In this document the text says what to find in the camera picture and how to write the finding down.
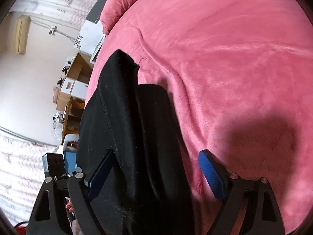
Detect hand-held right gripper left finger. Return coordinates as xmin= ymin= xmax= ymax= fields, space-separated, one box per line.
xmin=26 ymin=149 xmax=115 ymax=235

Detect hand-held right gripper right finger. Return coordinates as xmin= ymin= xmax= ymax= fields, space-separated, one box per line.
xmin=198 ymin=149 xmax=286 ymax=235

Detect black pants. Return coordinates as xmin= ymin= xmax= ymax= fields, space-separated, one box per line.
xmin=77 ymin=49 xmax=196 ymax=235

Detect blue chair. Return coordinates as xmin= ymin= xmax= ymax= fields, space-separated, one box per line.
xmin=62 ymin=133 xmax=80 ymax=174

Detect white patterned curtain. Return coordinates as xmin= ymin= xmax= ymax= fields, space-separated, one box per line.
xmin=15 ymin=0 xmax=115 ymax=30
xmin=0 ymin=130 xmax=64 ymax=226

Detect small white boxes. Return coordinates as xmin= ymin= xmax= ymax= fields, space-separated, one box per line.
xmin=59 ymin=78 xmax=89 ymax=96

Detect pink bed blanket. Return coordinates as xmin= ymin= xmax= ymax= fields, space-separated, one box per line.
xmin=84 ymin=0 xmax=310 ymax=235

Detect white box with black print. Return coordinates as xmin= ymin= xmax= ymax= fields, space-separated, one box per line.
xmin=73 ymin=20 xmax=106 ymax=55

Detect dark bed headboard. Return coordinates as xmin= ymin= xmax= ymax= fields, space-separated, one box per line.
xmin=85 ymin=0 xmax=120 ymax=25

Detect pink pillow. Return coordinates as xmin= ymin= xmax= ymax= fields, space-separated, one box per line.
xmin=99 ymin=0 xmax=162 ymax=33

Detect wall cable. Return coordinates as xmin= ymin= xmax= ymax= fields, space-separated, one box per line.
xmin=31 ymin=20 xmax=77 ymax=42

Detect beige wall air conditioner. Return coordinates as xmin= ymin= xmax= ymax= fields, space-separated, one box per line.
xmin=14 ymin=15 xmax=32 ymax=54

